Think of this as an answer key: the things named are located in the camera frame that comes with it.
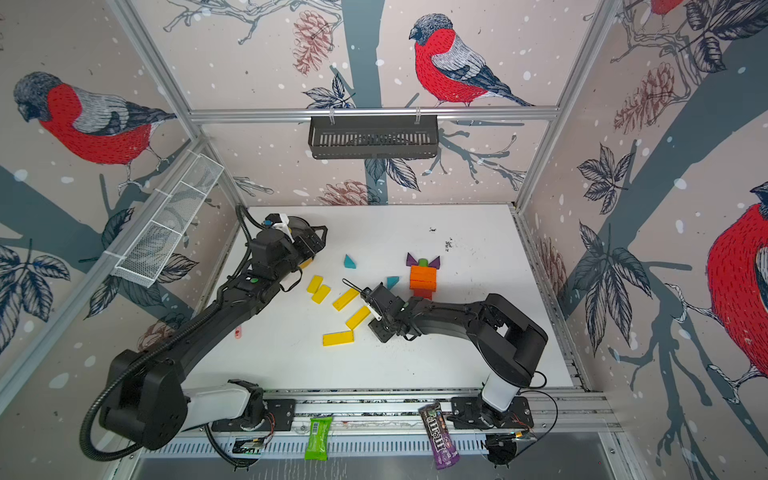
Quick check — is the yellow block far left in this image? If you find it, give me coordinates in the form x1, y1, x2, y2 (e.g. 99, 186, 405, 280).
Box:
307, 275, 323, 294

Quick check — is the yellow block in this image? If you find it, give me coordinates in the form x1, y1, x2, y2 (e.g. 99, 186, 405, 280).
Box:
322, 330, 355, 347
345, 306, 371, 331
312, 284, 331, 304
332, 288, 359, 311
307, 275, 323, 294

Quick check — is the purple candy packet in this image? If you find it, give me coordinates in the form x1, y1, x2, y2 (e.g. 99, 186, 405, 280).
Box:
419, 402, 460, 470

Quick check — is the yellow block bottom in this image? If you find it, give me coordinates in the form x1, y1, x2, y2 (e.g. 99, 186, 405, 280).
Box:
322, 330, 355, 347

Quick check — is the green snack packet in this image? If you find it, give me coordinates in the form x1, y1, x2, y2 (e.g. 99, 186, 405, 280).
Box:
304, 416, 333, 461

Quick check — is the orange long block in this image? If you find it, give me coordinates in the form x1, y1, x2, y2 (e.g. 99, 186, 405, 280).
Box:
410, 276, 436, 284
409, 279, 437, 292

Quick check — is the white wire basket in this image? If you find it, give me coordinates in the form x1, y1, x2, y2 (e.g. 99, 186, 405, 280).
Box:
111, 153, 224, 287

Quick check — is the black wire basket shelf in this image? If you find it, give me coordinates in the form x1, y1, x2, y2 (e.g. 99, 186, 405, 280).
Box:
308, 115, 439, 160

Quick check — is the yellow block centre upper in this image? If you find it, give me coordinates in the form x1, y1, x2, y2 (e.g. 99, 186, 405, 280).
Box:
332, 288, 359, 311

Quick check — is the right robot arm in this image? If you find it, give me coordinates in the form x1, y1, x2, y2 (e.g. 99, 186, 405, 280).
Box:
361, 284, 548, 430

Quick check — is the red block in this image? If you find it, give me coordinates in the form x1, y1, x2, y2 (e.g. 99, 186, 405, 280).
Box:
412, 289, 433, 300

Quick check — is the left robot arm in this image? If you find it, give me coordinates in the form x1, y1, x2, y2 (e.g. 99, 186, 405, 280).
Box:
78, 207, 328, 462

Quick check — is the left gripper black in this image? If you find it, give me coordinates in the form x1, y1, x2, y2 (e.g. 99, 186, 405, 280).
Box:
273, 224, 327, 284

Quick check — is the yellow block centre lower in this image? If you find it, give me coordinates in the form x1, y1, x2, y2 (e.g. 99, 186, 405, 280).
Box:
345, 306, 371, 331

